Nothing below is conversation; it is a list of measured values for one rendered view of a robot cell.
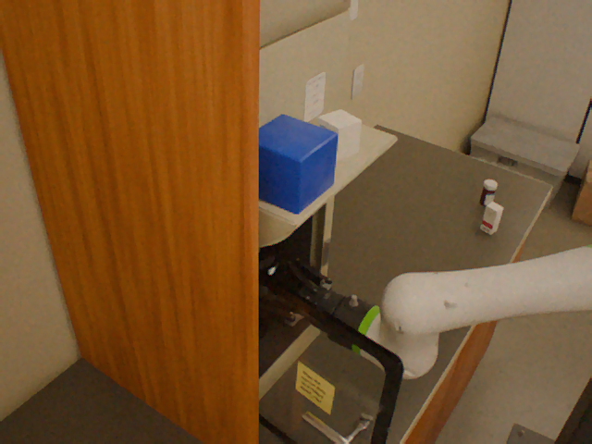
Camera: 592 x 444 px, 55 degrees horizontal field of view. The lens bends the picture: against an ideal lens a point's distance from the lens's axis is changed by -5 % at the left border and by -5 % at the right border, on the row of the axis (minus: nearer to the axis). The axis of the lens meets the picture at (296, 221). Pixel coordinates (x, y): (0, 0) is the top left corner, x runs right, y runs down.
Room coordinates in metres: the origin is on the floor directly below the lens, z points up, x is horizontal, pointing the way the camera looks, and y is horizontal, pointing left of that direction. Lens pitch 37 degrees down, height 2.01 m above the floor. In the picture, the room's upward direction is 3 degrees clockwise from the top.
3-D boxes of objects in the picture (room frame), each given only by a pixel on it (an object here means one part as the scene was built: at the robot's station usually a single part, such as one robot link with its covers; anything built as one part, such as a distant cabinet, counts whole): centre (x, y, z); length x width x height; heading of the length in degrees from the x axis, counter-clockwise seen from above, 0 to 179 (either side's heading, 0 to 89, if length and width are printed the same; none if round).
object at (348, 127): (0.86, -0.06, 1.54); 0.05 x 0.05 x 0.06; 41
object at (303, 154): (0.74, 0.01, 1.56); 0.10 x 0.10 x 0.09; 58
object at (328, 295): (0.82, -0.05, 1.20); 0.09 x 0.08 x 0.07; 57
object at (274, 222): (0.82, -0.04, 1.46); 0.32 x 0.12 x 0.10; 148
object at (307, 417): (0.55, -0.07, 1.20); 0.10 x 0.05 x 0.03; 50
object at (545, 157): (3.18, -1.38, 0.17); 0.60 x 0.42 x 0.33; 56
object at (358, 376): (0.62, -0.04, 1.19); 0.30 x 0.01 x 0.40; 50
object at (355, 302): (0.78, -0.11, 1.20); 0.09 x 0.06 x 0.12; 147
